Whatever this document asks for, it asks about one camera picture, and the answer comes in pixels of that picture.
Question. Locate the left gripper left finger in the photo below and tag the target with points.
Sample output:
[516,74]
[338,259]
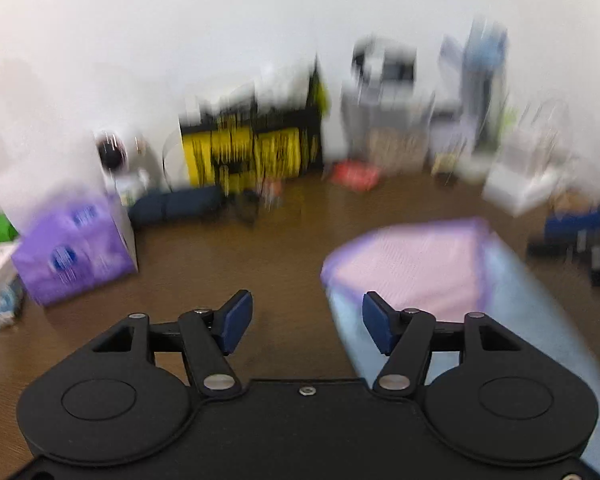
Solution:
[208,337]

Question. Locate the black watch on stand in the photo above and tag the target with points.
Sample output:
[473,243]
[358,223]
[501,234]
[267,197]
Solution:
[378,63]

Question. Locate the white power strip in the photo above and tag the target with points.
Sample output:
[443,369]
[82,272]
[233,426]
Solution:
[516,193]

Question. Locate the white security camera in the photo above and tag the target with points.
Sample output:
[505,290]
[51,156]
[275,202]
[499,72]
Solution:
[122,156]

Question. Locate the small blue wrapped packet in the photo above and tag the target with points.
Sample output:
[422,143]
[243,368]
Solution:
[11,301]

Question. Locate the black yellow cardboard box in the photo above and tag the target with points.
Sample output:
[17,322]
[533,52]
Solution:
[250,140]

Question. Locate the blue water bottle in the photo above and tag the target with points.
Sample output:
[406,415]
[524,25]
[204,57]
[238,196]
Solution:
[483,80]

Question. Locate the clear plastic food container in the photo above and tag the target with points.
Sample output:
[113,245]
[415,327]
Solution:
[388,129]

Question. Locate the small white box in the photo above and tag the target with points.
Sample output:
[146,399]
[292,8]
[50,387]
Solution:
[447,129]

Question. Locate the purple tissue pack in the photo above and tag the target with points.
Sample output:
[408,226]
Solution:
[75,247]

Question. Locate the red packet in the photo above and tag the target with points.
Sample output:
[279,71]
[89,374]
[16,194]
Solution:
[355,175]

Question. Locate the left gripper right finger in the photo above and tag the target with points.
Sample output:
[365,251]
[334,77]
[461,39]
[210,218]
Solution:
[404,337]

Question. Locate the pink blue purple garment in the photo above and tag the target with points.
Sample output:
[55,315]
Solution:
[449,268]

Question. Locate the dark blue pouch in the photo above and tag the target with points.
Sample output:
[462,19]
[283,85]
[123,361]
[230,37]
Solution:
[182,204]

